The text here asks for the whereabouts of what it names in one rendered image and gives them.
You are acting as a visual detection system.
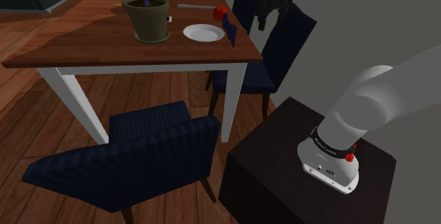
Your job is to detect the white plate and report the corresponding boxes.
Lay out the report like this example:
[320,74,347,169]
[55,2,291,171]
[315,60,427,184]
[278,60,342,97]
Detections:
[182,23,226,43]

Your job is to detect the dark blue upholstered chair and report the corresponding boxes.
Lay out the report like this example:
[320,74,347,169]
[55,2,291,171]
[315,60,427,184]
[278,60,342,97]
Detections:
[21,100,222,224]
[231,0,266,37]
[205,4,318,121]

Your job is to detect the red round object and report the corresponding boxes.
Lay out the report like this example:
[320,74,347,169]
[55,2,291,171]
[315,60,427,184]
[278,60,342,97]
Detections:
[212,5,229,23]

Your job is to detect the wooden table with white legs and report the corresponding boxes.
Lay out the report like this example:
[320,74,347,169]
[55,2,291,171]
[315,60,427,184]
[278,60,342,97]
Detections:
[1,0,264,146]

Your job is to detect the dark robot stand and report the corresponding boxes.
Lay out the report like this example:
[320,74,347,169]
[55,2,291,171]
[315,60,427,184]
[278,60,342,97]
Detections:
[218,96,397,224]

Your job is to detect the dark blue ridged rack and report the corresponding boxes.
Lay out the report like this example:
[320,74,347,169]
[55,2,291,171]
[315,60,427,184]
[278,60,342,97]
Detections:
[221,13,238,48]

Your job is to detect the silver knife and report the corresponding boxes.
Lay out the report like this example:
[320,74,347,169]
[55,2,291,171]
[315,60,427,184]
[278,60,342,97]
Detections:
[177,4,216,10]

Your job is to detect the green plant pot with saucer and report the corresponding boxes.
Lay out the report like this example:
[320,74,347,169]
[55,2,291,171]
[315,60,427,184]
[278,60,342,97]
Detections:
[121,0,172,45]

